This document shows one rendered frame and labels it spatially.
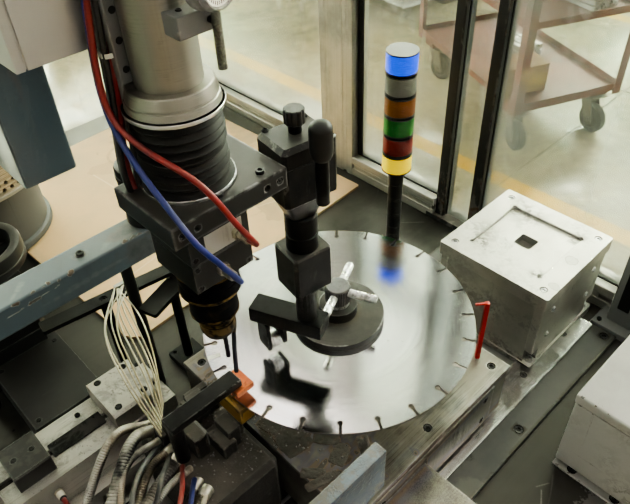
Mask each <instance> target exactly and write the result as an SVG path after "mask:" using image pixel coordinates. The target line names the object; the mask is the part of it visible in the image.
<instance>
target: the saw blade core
mask: <svg viewBox="0 0 630 504"><path fill-rule="evenodd" d="M319 235H320V236H321V237H322V238H323V239H324V240H325V241H327V242H328V243H329V244H330V245H331V267H332V278H335V277H340V275H341V273H342V271H343V269H344V267H345V265H346V263H347V262H352V263H353V265H354V267H353V269H352V271H351V273H350V275H349V278H348V280H349V281H354V282H357V283H360V284H362V285H365V286H366V287H368V288H370V289H371V290H372V291H374V292H375V293H376V294H377V296H378V297H379V298H380V300H381V302H382V304H383V307H384V322H383V326H382V329H381V331H380V332H379V334H378V335H377V336H376V337H375V338H374V339H373V340H372V341H371V342H369V343H368V344H366V345H364V346H362V347H360V348H357V349H354V350H350V351H342V352H334V351H326V350H322V349H319V348H316V347H314V346H312V345H310V344H308V343H307V342H306V341H304V340H303V339H302V338H301V337H300V336H299V335H298V334H296V333H292V332H289V331H287V340H288V341H287V342H285V343H284V342H283V341H282V343H281V344H280V345H278V346H276V347H274V348H273V349H272V350H271V351H269V350H268V349H267V348H266V346H265V345H264V344H263V343H262V342H261V340H260V338H259V331H258V324H257V322H254V321H251V320H250V317H249V311H248V308H249V306H250V305H251V303H252V302H253V300H254V299H255V297H256V296H257V294H258V293H260V294H264V295H268V296H271V297H275V298H279V299H282V300H286V301H290V302H293V303H295V301H296V298H295V296H294V295H293V294H292V293H291V292H290V291H289V290H288V289H287V288H286V287H285V286H284V285H283V284H282V283H281V282H280V281H279V280H278V273H277V263H276V254H275V243H273V244H271V245H269V246H266V247H264V248H262V249H260V250H259V251H257V252H255V253H253V256H254V257H255V258H256V259H259V260H258V261H256V260H255V258H254V257H253V261H251V262H250V263H248V264H247V265H245V266H243V267H242V268H240V269H239V271H240V275H241V278H242V279H243V280H244V284H242V285H241V287H240V289H239V291H238V292H237V295H238V298H239V303H240V305H239V310H238V312H237V313H236V315H235V317H236V321H237V323H236V325H237V328H236V337H237V355H238V366H239V369H240V370H241V371H242V372H243V373H244V374H245V375H246V376H248V377H249V378H250V379H251V380H252V381H253V382H254V387H252V388H251V389H250V390H248V391H247V392H246V393H245V394H243V395H242V396H241V397H239V398H237V397H236V396H235V397H234V399H235V400H236V401H238V402H239V403H240V404H241V405H243V406H244V407H245V408H247V409H248V410H250V411H251V412H253V413H255V414H256V415H258V416H260V417H262V416H263V415H264V413H265V412H266V411H267V407H272V409H271V410H269V411H268V412H267V413H266V415H265V416H264V419H266V420H268V421H270V422H273V423H275V424H278V425H281V426H284V427H287V428H290V429H294V430H298V429H299V427H300V424H301V421H300V420H301V419H302V418H304V419H306V420H305V421H304V422H303V425H302V428H301V431H302V432H308V433H314V434H323V435H339V425H338V423H339V422H342V423H343V425H342V435H354V434H363V433H370V432H375V431H380V427H379V425H378V422H377V421H376V420H375V418H377V417H378V418H380V424H381V426H382V429H383V430H384V429H387V428H391V427H394V426H397V425H400V424H402V423H405V422H407V421H409V420H412V419H414V418H416V417H417V414H416V413H415V412H414V411H413V410H412V408H409V405H413V406H414V409H415V411H416V412H417V413H418V414H419V415H421V414H423V413H425V412H426V411H428V410H429V409H431V408H432V407H434V406H435V405H437V404H438V403H439V402H440V401H442V400H443V399H444V398H445V397H446V396H447V395H446V394H445V393H447V394H449V393H450V392H451V391H452V390H453V389H454V388H455V386H456V385H457V384H458V383H459V381H460V380H461V378H462V377H463V375H464V374H465V372H466V369H467V368H468V366H469V364H470V361H471V359H472V356H473V352H474V348H475V342H476V321H475V315H474V311H473V308H472V305H471V302H470V300H469V298H468V296H467V294H466V292H465V290H464V291H461V290H463V287H462V286H461V284H460V283H459V281H458V280H457V279H456V278H455V276H454V275H453V274H452V273H451V272H450V271H449V270H448V269H446V267H445V266H443V265H442V264H441V263H440V262H439V261H437V260H436V259H435V258H433V257H432V256H430V255H429V254H427V253H425V252H424V253H422V252H423V251H422V250H420V249H418V248H416V247H414V246H412V245H410V244H408V243H405V242H403V241H400V240H397V241H396V242H395V240H396V239H394V238H391V237H387V236H383V235H379V234H374V233H368V234H367V239H366V240H365V239H364V238H365V235H366V232H361V231H348V230H338V238H336V230H333V231H320V232H319ZM394 242H395V244H394V246H391V245H392V244H393V243H394ZM421 253H422V254H421ZM420 254H421V255H420ZM418 255H420V256H419V257H418V258H417V257H415V256H418ZM444 269H446V270H444ZM442 270H444V271H442ZM440 271H442V272H441V273H437V272H440ZM453 291H455V292H456V291H459V292H457V293H453ZM461 314H465V315H466V316H462V315H461ZM462 339H466V341H463V340H462ZM467 340H470V341H467ZM472 341H475V342H472ZM214 342H216V343H217V344H216V345H213V343H214ZM228 342H229V348H230V353H231V357H229V358H228V357H226V352H225V346H224V341H223V339H221V340H213V339H210V338H208V337H207V336H205V334H204V333H203V343H204V345H207V346H204V349H205V353H206V357H207V356H210V355H214V354H217V353H220V355H221V356H220V357H217V358H214V359H211V360H208V358H207V360H208V362H209V365H210V367H211V369H212V371H213V372H215V371H217V370H219V369H221V370H219V371H217V372H215V373H214V375H215V376H216V378H217V379H218V378H220V377H221V376H222V375H224V374H225V373H227V372H228V371H229V370H230V371H232V370H233V369H234V365H233V354H232V337H231V335H230V336H228ZM209 344H212V345H209ZM454 363H456V364H458V365H459V366H461V367H459V366H454V365H453V364H454ZM222 367H226V369H222ZM462 367H464V368H466V369H464V368H462ZM436 386H439V387H440V389H441V390H443V391H444V392H445V393H444V392H442V391H441V390H439V389H436V388H435V387H436Z"/></svg>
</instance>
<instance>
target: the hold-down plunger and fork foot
mask: <svg viewBox="0 0 630 504"><path fill-rule="evenodd" d="M295 298H296V297H295ZM248 311H249V317H250V320H251V321H254V322H257V324H258V331H259V338H260V340H261V342H262V343H263V344H264V345H265V346H266V348H267V349H268V350H269V351H271V350H272V349H273V347H272V339H271V331H270V326H271V327H274V329H276V330H277V331H278V332H279V334H280V336H281V338H282V341H283V342H284V343H285V342H287V341H288V340H287V331H289V332H292V333H296V334H299V335H302V336H306V337H309V338H313V339H316V340H321V339H322V337H323V335H324V333H325V331H326V329H327V327H328V325H329V312H326V311H323V310H319V309H317V294H316V292H314V293H312V294H309V295H307V296H305V297H303V298H301V299H297V298H296V303H293V302H290V301H286V300H282V299H279V298H275V297H271V296H268V295H264V294H260V293H258V294H257V296H256V297H255V299H254V300H253V302H252V303H251V305H250V306H249V308H248Z"/></svg>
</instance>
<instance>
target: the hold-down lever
mask: <svg viewBox="0 0 630 504"><path fill-rule="evenodd" d="M308 142H309V153H310V157H311V158H312V160H313V161H314V163H315V185H316V203H317V205H318V206H320V207H326V206H328V205H329V204H330V173H329V161H330V160H331V158H332V157H333V152H334V134H333V125H332V124H331V122H330V121H328V120H326V119H315V120H313V121H312V122H311V123H310V124H309V126H308Z"/></svg>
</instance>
